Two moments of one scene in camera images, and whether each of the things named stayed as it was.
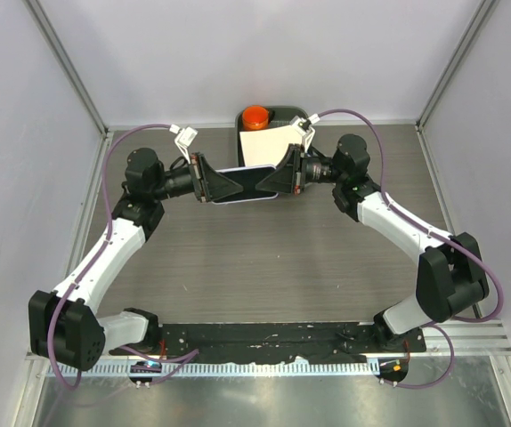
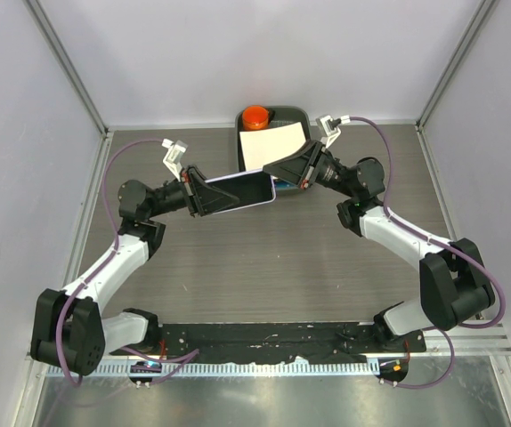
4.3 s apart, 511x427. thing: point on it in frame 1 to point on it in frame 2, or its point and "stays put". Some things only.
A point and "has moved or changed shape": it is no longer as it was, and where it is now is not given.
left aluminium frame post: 44,29 stays put
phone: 248,178 has moved or changed shape
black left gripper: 208,184 to 204,197
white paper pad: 268,147 stays put
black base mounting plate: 275,340 stays put
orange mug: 255,117 stays put
